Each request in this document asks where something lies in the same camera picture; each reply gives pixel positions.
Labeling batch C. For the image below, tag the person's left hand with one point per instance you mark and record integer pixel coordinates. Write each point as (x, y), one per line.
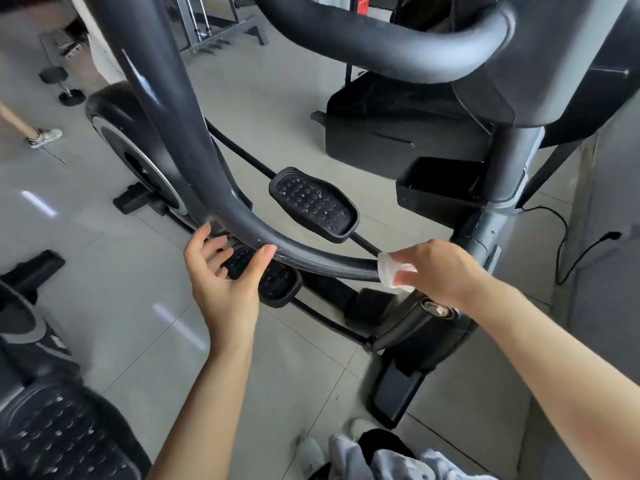
(225, 295)

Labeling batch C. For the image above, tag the person's right hand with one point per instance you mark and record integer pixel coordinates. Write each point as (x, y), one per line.
(445, 275)

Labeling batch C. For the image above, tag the white wet wipe sheet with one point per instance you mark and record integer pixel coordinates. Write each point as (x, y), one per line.
(388, 270)

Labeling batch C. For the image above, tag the black elliptical machine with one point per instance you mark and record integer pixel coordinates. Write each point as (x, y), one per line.
(420, 55)
(50, 415)

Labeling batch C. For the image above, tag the person's right forearm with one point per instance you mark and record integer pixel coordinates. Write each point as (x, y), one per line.
(560, 370)

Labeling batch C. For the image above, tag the person's left forearm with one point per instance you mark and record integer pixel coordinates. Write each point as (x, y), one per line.
(205, 420)

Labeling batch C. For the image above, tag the person's black trousers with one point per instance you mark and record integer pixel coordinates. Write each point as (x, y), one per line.
(385, 443)

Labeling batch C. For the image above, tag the person's white shoe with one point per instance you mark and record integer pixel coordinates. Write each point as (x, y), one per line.
(310, 455)

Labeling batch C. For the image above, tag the person's grey shirt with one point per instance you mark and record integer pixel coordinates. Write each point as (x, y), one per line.
(390, 463)

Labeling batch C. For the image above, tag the small black dumbbell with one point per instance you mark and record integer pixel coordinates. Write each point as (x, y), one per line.
(60, 80)

